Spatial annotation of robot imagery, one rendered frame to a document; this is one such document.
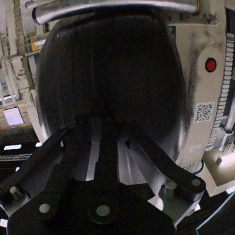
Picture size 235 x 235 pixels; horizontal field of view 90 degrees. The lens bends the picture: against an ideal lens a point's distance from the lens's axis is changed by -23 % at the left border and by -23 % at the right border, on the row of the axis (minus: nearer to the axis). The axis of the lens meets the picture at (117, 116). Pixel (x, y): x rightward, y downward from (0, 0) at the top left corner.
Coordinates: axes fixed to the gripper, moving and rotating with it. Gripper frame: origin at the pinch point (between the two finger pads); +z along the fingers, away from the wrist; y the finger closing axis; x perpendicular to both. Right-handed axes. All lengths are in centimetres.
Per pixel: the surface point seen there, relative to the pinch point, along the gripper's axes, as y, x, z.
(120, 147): 2.1, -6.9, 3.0
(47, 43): -9.6, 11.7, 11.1
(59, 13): -6.7, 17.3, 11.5
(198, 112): 28.6, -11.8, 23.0
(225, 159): 66, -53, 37
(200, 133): 31.6, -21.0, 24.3
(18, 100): -424, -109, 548
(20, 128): -801, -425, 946
